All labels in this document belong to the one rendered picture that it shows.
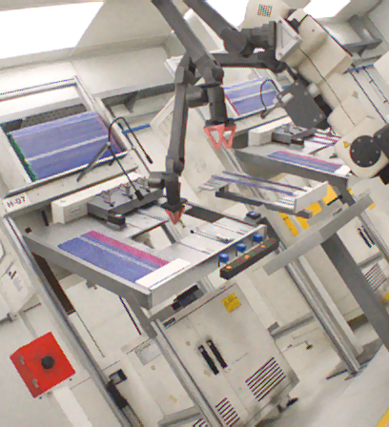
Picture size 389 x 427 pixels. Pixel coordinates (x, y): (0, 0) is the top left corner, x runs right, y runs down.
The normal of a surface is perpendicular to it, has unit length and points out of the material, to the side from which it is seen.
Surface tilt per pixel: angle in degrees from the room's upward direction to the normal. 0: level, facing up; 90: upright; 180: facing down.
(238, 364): 90
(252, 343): 90
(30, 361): 90
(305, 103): 90
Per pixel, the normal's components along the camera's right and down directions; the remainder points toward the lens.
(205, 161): -0.64, 0.30
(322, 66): -0.40, 0.12
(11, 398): 0.55, -0.46
